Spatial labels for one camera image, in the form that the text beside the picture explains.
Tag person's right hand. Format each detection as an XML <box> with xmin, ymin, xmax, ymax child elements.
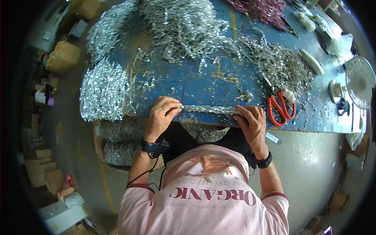
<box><xmin>233</xmin><ymin>105</ymin><xmax>270</xmax><ymax>161</ymax></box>

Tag person's left hand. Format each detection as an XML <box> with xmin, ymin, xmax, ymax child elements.
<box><xmin>144</xmin><ymin>96</ymin><xmax>183</xmax><ymax>144</ymax></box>

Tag silver sequin strand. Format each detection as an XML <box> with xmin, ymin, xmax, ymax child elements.
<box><xmin>176</xmin><ymin>105</ymin><xmax>245</xmax><ymax>116</ymax></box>

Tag grey flat strip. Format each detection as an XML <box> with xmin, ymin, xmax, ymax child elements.
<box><xmin>265</xmin><ymin>132</ymin><xmax>282</xmax><ymax>145</ymax></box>

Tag black wrist band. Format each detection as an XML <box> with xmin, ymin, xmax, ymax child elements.
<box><xmin>141</xmin><ymin>139</ymin><xmax>170</xmax><ymax>159</ymax></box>
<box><xmin>245</xmin><ymin>151</ymin><xmax>273</xmax><ymax>170</ymax></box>

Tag person's legs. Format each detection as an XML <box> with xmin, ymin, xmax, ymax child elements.
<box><xmin>161</xmin><ymin>121</ymin><xmax>254</xmax><ymax>165</ymax></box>

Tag cardboard box of silver sequins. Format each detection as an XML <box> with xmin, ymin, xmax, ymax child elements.
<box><xmin>93</xmin><ymin>117</ymin><xmax>165</xmax><ymax>173</ymax></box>

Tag white thread wad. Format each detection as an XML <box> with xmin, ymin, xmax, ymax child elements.
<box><xmin>281</xmin><ymin>88</ymin><xmax>296</xmax><ymax>104</ymax></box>

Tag hanging bundle of silver sequins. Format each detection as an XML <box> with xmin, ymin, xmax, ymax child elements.
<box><xmin>80</xmin><ymin>58</ymin><xmax>130</xmax><ymax>123</ymax></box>

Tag white oblong tool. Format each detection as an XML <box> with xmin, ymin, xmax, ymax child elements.
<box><xmin>299</xmin><ymin>48</ymin><xmax>325</xmax><ymax>76</ymax></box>

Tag white tape dispenser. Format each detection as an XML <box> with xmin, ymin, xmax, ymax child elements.
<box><xmin>329</xmin><ymin>79</ymin><xmax>348</xmax><ymax>104</ymax></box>

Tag person's body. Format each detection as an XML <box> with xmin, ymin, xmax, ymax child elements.
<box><xmin>117</xmin><ymin>144</ymin><xmax>290</xmax><ymax>235</ymax></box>

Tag heap of silver sequin strands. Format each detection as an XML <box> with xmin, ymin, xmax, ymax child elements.
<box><xmin>87</xmin><ymin>0</ymin><xmax>314</xmax><ymax>102</ymax></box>

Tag blue small tool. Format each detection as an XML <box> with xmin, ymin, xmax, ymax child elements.
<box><xmin>337</xmin><ymin>98</ymin><xmax>351</xmax><ymax>117</ymax></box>

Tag heap of cartons and paper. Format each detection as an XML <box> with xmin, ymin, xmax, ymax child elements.
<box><xmin>344</xmin><ymin>133</ymin><xmax>371</xmax><ymax>171</ymax></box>

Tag brown cardboard box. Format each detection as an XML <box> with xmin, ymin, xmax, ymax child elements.
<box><xmin>45</xmin><ymin>40</ymin><xmax>82</xmax><ymax>74</ymax></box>

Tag pink bag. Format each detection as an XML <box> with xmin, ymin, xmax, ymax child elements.
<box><xmin>57</xmin><ymin>174</ymin><xmax>76</xmax><ymax>201</ymax></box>

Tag heap of purple sequin strands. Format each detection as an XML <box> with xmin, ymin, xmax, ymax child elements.
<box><xmin>226</xmin><ymin>0</ymin><xmax>292</xmax><ymax>32</ymax></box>

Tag white table fan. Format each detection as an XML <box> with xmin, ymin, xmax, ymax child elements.
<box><xmin>345</xmin><ymin>56</ymin><xmax>376</xmax><ymax>110</ymax></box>

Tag white fluffy bundle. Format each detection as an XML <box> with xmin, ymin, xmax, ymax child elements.
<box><xmin>295</xmin><ymin>11</ymin><xmax>317</xmax><ymax>32</ymax></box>

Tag clear plastic bag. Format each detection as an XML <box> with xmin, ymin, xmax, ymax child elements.
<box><xmin>323</xmin><ymin>33</ymin><xmax>353</xmax><ymax>57</ymax></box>

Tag grey small box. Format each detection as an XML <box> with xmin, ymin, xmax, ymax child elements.
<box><xmin>68</xmin><ymin>19</ymin><xmax>89</xmax><ymax>39</ymax></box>

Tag stack of cardboard boxes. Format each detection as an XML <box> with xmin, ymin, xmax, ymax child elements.
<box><xmin>24</xmin><ymin>147</ymin><xmax>66</xmax><ymax>195</ymax></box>

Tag white foam box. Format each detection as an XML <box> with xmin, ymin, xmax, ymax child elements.
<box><xmin>39</xmin><ymin>200</ymin><xmax>89</xmax><ymax>234</ymax></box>

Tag red handled scissors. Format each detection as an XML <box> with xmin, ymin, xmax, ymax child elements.
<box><xmin>263</xmin><ymin>75</ymin><xmax>296</xmax><ymax>127</ymax></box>

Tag black cable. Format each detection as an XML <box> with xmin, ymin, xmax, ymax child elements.
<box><xmin>126</xmin><ymin>156</ymin><xmax>167</xmax><ymax>192</ymax></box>

